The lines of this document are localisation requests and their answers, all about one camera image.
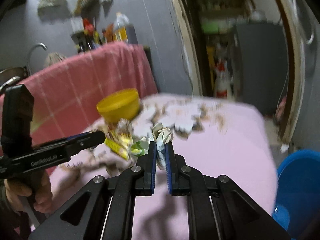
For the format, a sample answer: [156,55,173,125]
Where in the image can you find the yellow snack wrapper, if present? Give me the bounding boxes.
[104,118,133,160]

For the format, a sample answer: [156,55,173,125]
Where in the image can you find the white paper trash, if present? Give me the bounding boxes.
[151,122,173,170]

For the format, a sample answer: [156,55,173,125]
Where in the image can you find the left hand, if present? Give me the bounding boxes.
[4,171,53,213]

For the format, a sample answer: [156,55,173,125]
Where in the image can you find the red plaid towel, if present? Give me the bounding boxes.
[0,41,158,176]

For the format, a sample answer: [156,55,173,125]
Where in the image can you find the yellow plastic bowl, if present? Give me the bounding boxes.
[96,88,140,123]

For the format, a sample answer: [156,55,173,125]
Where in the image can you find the pink floral tablecloth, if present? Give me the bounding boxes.
[30,93,279,240]

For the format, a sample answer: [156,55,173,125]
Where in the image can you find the metal wok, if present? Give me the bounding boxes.
[1,67,28,95]

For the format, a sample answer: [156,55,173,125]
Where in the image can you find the blue plastic basin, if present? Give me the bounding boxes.
[272,150,319,239]

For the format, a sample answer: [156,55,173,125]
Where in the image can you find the grey dish rag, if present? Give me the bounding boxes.
[43,52,67,68]

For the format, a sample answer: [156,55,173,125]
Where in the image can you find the metal sink faucet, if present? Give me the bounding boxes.
[26,42,48,76]

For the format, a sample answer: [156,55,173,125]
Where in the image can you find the white utensil holder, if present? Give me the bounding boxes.
[71,16,84,36]

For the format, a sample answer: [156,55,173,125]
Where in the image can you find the large cooking oil jug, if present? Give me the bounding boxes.
[112,12,138,44]

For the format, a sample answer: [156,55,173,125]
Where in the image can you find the red white sack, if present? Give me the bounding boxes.
[214,60,232,99]

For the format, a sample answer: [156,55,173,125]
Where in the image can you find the dark grey refrigerator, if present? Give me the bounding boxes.
[232,22,288,115]

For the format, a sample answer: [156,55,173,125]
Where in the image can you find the wooden door frame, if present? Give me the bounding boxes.
[172,0,305,144]

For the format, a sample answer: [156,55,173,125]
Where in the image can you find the wire wall shelf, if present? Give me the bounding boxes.
[79,0,99,15]

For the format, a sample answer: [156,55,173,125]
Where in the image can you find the white wall basket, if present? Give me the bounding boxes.
[37,0,67,10]

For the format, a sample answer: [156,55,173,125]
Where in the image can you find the white hose loop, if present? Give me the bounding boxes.
[303,0,316,46]

